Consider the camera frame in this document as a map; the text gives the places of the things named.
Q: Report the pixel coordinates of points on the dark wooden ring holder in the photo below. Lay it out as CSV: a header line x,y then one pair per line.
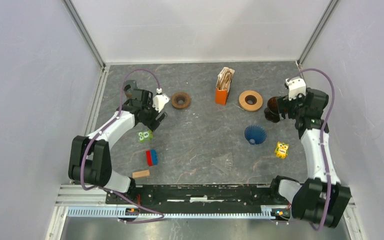
x,y
180,100

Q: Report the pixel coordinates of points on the red blue lego brick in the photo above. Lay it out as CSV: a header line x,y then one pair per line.
x,y
152,157

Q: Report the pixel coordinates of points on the brown paper filters stack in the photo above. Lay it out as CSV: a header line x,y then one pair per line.
x,y
224,79

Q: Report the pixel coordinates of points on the yellow owl toy block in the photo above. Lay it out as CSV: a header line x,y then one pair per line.
x,y
282,150

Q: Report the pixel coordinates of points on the green owl toy block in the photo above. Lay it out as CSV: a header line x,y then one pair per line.
x,y
144,136

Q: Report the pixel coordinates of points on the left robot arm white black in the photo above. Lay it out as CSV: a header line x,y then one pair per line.
x,y
90,158

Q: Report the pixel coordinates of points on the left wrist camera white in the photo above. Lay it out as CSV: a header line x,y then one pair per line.
x,y
159,101

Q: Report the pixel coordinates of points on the long wooden block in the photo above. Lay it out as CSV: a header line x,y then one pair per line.
x,y
141,174

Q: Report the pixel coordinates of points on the light wooden ring holder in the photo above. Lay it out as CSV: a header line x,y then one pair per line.
x,y
250,101

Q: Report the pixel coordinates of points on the aluminium frame rail front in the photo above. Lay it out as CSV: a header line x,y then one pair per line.
x,y
73,201

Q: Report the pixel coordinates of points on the blue ribbed cone dripper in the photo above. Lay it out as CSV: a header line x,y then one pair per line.
x,y
255,134

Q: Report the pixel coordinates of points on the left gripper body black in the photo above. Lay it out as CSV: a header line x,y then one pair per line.
x,y
150,113

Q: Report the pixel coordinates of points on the grey glass carafe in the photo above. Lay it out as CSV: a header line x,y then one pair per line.
x,y
130,88

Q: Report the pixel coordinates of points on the clear glass dripper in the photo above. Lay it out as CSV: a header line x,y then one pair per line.
x,y
224,163

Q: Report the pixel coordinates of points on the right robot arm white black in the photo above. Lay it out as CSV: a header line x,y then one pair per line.
x,y
321,199

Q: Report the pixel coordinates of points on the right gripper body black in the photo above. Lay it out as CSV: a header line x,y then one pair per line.
x,y
294,107

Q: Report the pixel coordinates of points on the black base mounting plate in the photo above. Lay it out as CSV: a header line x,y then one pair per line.
x,y
200,199

